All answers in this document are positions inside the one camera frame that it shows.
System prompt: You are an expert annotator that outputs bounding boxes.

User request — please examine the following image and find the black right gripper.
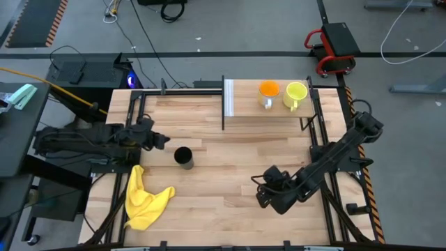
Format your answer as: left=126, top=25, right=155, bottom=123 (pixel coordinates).
left=255, top=165, right=298, bottom=215

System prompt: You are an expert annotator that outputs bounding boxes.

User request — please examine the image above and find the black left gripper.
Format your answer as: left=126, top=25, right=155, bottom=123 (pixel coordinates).
left=133, top=117, right=171, bottom=152

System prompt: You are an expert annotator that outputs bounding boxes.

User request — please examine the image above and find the tall black cup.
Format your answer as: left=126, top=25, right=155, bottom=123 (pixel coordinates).
left=174, top=146, right=194, bottom=171

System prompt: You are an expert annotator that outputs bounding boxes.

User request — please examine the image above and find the orange mug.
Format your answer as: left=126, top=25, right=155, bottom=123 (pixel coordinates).
left=257, top=79, right=281, bottom=110

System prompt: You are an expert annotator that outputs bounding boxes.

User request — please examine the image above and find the yellow-green mug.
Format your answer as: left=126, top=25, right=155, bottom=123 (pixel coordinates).
left=282, top=82, right=309, bottom=113

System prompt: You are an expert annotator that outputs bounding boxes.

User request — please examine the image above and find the wooden shelf with black legs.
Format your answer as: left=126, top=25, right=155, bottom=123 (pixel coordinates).
left=221, top=75, right=316, bottom=132

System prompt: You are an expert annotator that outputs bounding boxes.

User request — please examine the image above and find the yellow cloth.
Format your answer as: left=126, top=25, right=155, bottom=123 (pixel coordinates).
left=124, top=165, right=176, bottom=231

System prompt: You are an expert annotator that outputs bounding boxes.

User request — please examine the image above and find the black clamp knob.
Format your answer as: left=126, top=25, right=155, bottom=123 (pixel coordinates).
left=346, top=202, right=371, bottom=216

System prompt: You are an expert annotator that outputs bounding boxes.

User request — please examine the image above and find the black computer tower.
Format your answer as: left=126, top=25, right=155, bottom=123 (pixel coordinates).
left=45, top=52, right=144, bottom=123

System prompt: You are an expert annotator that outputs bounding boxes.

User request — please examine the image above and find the orange black hazard tape strip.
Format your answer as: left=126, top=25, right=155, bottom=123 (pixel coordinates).
left=344, top=86, right=386, bottom=245

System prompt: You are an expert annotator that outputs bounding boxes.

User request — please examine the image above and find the small black device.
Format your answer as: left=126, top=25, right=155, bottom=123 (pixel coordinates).
left=68, top=70, right=85, bottom=85

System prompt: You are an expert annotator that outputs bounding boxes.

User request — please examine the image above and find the black side desk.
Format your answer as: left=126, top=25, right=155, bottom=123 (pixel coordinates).
left=0, top=82, right=50, bottom=178

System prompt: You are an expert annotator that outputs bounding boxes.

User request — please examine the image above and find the mint green stapler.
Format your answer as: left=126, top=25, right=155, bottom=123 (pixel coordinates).
left=7, top=83, right=38, bottom=111

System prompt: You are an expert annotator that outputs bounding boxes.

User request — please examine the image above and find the clear plastic bag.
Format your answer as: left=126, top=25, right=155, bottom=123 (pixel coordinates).
left=0, top=91, right=15, bottom=113

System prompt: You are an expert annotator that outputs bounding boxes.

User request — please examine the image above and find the red and black rolling stool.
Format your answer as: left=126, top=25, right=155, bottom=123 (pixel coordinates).
left=304, top=22, right=362, bottom=79

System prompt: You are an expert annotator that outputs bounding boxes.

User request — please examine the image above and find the black mat with orange stripes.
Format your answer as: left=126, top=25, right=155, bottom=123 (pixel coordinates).
left=4, top=0, right=69, bottom=49

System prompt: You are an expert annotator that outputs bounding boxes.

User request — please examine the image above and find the grey table foot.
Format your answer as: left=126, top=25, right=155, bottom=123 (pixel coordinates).
left=363, top=0, right=435, bottom=11
left=389, top=75, right=446, bottom=95

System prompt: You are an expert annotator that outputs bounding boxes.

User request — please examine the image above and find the black metal table frame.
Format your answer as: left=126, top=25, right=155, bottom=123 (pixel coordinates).
left=82, top=75, right=379, bottom=247

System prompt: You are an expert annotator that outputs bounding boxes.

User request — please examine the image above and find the long black floor cable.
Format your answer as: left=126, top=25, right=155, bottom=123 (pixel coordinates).
left=129, top=0, right=191, bottom=89

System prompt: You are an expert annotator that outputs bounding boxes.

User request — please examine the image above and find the yellow cable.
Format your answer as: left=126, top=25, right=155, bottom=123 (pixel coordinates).
left=0, top=66, right=108, bottom=116

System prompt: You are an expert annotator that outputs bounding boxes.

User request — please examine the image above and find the coiled black cable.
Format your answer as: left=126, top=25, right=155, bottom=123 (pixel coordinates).
left=160, top=1, right=186, bottom=24

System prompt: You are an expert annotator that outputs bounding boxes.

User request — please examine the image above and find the small white cable bundle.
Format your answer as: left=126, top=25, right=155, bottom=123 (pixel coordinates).
left=102, top=0, right=122, bottom=24

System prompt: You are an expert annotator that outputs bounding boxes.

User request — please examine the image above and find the long white floor cable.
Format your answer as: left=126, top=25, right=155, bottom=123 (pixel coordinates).
left=379, top=0, right=446, bottom=66

